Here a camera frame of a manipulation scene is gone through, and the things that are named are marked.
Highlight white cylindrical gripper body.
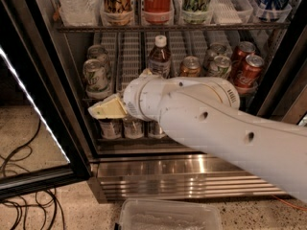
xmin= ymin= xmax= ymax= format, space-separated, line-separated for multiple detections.
xmin=123 ymin=75 xmax=240 ymax=121

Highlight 7up can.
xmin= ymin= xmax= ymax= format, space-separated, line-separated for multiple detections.
xmin=202 ymin=42 xmax=228 ymax=71
xmin=83 ymin=59 xmax=109 ymax=99
xmin=206 ymin=55 xmax=231 ymax=79
xmin=87 ymin=44 xmax=111 ymax=77

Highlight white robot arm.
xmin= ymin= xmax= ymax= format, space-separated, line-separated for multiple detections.
xmin=88 ymin=70 xmax=307 ymax=201

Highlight brown tea bottle middle shelf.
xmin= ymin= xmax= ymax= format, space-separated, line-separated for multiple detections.
xmin=148 ymin=34 xmax=172 ymax=79

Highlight brown bottle bottom shelf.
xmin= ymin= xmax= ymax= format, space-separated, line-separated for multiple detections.
xmin=99 ymin=119 xmax=122 ymax=140

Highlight clear water bottle bottom shelf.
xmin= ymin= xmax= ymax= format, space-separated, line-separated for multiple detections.
xmin=123 ymin=116 xmax=144 ymax=139

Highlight clear water bottle shelf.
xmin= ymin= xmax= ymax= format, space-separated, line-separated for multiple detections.
xmin=59 ymin=0 xmax=98 ymax=27
xmin=123 ymin=116 xmax=144 ymax=139

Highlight empty white shelf tray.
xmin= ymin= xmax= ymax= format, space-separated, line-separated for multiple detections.
xmin=116 ymin=33 xmax=141 ymax=93

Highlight silver can bottom shelf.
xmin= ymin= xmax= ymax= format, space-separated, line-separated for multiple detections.
xmin=148 ymin=121 xmax=166 ymax=139

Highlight gold soda can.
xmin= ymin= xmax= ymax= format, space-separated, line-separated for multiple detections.
xmin=179 ymin=56 xmax=201 ymax=77

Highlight stainless fridge base grille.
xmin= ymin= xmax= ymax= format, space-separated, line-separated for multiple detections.
xmin=88 ymin=154 xmax=285 ymax=202

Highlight gold tall can top shelf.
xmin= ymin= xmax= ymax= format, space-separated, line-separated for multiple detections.
xmin=101 ymin=0 xmax=132 ymax=26

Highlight green tall can top shelf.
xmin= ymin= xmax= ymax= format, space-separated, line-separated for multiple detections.
xmin=181 ymin=0 xmax=211 ymax=24

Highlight open fridge glass door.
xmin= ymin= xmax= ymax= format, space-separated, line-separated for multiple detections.
xmin=0 ymin=0 xmax=91 ymax=200

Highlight clear water bottle top shelf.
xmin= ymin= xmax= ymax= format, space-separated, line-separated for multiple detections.
xmin=59 ymin=0 xmax=98 ymax=27

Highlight rear red cola can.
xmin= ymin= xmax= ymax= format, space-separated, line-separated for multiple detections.
xmin=230 ymin=41 xmax=256 ymax=79

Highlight red cola can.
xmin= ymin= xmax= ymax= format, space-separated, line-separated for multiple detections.
xmin=234 ymin=55 xmax=264 ymax=88
xmin=230 ymin=41 xmax=256 ymax=79

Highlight front red cola can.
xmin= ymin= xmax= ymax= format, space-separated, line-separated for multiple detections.
xmin=234 ymin=55 xmax=264 ymax=88

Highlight right sliding fridge door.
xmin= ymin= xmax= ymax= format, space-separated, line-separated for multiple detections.
xmin=248 ymin=0 xmax=307 ymax=124

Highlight red coca cola bottle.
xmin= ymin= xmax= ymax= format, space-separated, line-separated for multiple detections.
xmin=143 ymin=0 xmax=171 ymax=24

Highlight clear plastic bin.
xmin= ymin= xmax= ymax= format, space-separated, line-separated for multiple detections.
xmin=114 ymin=198 xmax=223 ymax=230

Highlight black cables on floor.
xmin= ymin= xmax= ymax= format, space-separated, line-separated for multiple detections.
xmin=0 ymin=118 xmax=66 ymax=230

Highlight orange cable on floor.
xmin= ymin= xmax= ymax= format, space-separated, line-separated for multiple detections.
xmin=272 ymin=195 xmax=307 ymax=213

